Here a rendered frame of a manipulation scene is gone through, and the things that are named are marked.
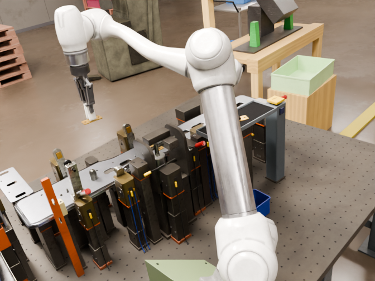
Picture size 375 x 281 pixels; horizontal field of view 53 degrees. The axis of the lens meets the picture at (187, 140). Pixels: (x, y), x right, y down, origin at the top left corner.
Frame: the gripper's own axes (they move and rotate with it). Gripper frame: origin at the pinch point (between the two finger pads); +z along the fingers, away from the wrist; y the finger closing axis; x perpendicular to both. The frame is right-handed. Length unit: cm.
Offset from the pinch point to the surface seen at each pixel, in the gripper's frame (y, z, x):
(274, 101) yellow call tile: -35, 11, -75
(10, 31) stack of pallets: 495, 45, -95
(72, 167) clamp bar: -20.3, 9.7, 18.9
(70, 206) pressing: -12.7, 30.3, 21.8
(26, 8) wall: 886, 64, -241
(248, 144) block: -38, 24, -54
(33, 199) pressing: 3.8, 30.7, 31.2
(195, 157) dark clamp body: -26.0, 26.4, -32.5
